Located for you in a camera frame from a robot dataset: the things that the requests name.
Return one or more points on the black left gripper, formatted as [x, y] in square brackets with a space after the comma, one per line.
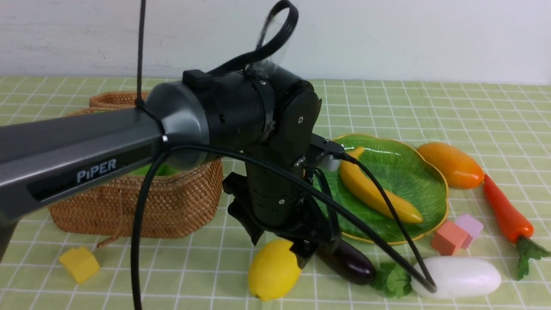
[263, 201]

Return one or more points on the yellow plastic lemon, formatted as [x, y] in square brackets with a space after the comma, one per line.
[274, 271]

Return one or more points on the purple plastic eggplant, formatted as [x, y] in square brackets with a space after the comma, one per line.
[349, 263]

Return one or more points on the white plastic radish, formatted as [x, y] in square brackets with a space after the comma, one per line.
[455, 277]

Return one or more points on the orange plastic carrot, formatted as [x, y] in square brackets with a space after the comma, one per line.
[515, 227]

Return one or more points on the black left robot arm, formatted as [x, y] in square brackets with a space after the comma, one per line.
[186, 123]

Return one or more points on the woven wicker basket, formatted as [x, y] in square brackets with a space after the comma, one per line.
[178, 203]

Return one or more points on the green glass leaf plate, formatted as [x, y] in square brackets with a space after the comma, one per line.
[401, 171]

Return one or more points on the salmon foam cube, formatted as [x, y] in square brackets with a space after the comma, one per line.
[448, 239]

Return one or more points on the orange plastic mango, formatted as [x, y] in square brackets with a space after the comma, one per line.
[459, 169]

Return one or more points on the pink foam cube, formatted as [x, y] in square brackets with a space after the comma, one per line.
[471, 226]

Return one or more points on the yellow foam cube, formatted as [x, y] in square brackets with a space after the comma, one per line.
[80, 263]

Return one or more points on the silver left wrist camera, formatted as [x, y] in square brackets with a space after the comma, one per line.
[323, 153]

